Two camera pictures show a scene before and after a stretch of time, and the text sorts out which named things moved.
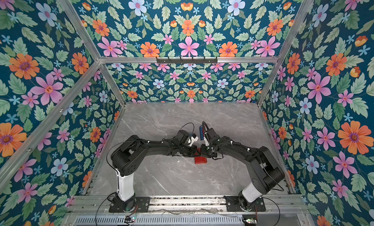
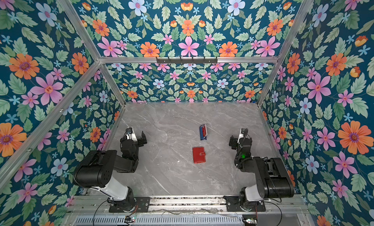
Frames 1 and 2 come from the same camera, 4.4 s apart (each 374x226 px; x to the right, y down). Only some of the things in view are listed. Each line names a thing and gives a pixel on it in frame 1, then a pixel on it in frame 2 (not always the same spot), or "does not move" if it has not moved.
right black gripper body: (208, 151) to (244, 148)
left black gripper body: (188, 151) to (135, 146)
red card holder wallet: (201, 160) does not move
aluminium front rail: (97, 204) does not move
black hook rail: (186, 61) does not move
